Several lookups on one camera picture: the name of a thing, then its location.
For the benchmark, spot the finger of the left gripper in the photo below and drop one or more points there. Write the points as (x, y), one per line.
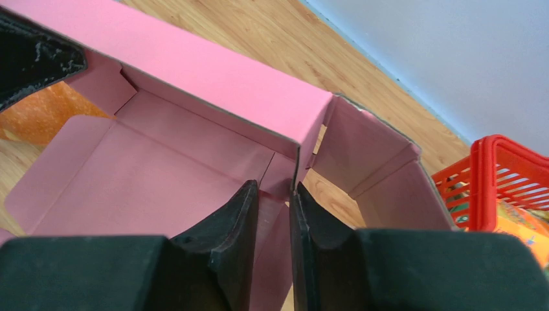
(33, 58)

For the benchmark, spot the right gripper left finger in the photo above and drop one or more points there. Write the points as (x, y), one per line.
(206, 267)

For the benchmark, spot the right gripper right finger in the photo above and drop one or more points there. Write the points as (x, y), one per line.
(336, 267)

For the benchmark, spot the pink paper box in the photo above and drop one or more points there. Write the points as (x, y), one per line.
(188, 123)

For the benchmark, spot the orange snack box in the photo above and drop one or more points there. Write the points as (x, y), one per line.
(529, 229)

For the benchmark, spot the orange pumpkin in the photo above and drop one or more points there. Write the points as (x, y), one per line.
(37, 118)

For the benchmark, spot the red plastic basket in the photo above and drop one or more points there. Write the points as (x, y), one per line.
(497, 169)

